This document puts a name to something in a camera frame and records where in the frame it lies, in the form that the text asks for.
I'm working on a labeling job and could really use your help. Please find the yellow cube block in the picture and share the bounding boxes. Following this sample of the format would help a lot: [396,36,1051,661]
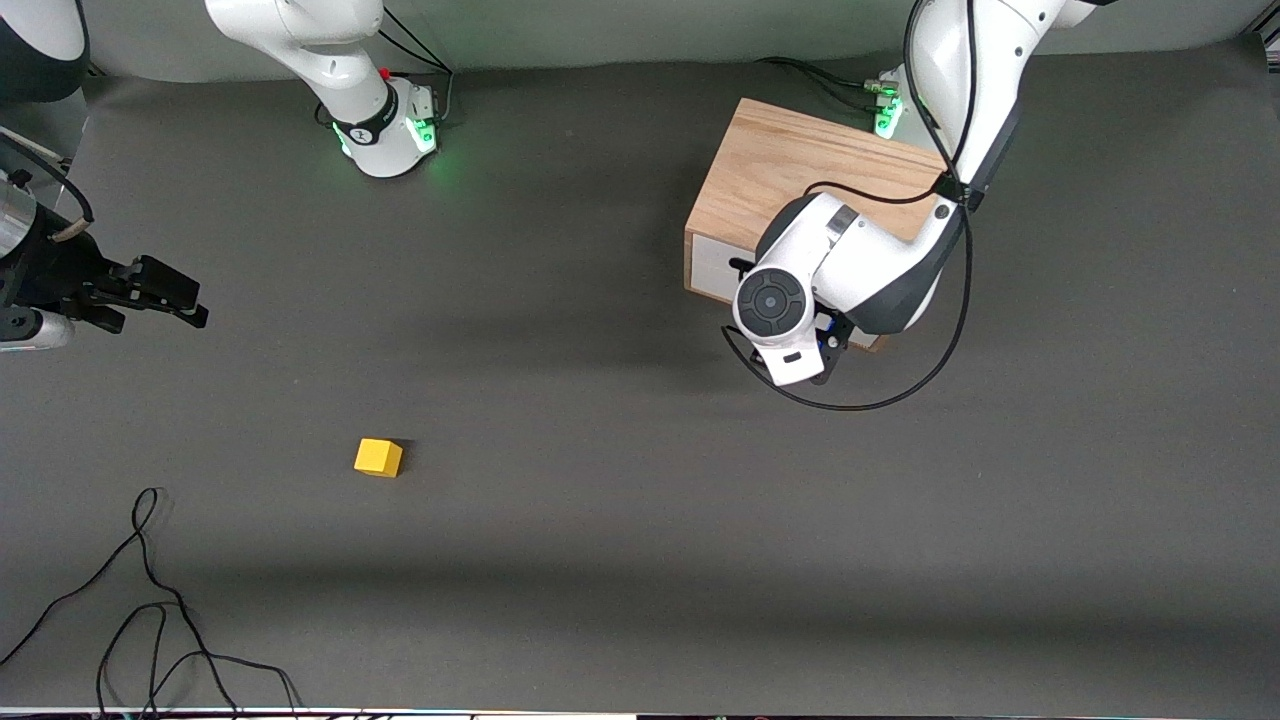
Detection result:
[354,438,404,479]

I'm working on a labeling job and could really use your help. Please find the black arm wrist cable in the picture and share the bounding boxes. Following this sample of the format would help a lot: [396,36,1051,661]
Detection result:
[720,0,976,413]
[0,130,96,243]

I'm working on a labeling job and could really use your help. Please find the thin black loose cable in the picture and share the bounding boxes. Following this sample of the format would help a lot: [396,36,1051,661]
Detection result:
[0,487,306,719]

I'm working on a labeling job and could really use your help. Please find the white-front drawer with black handle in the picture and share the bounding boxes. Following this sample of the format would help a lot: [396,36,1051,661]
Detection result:
[690,232,763,305]

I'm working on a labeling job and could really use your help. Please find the wooden drawer cabinet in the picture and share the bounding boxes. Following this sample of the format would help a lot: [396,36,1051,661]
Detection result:
[684,97,956,353]

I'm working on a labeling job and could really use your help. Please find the dark gray table cover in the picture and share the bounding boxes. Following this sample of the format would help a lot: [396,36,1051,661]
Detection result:
[0,35,1280,716]

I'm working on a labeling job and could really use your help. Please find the black arm base cables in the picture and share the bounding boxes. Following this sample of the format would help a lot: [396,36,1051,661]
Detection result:
[318,5,456,126]
[755,55,896,111]

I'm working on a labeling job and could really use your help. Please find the black left arm base cables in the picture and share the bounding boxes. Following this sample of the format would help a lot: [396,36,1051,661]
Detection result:
[755,55,896,111]

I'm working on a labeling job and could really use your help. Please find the black right arm wrist cable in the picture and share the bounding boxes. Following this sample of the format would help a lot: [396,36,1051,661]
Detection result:
[0,130,96,243]

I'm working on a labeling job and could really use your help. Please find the black right arm base cables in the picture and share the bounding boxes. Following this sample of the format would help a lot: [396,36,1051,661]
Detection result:
[318,5,456,126]

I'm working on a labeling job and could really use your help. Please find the black left arm wrist cable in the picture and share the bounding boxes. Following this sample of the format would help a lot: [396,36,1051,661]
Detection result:
[720,0,976,413]

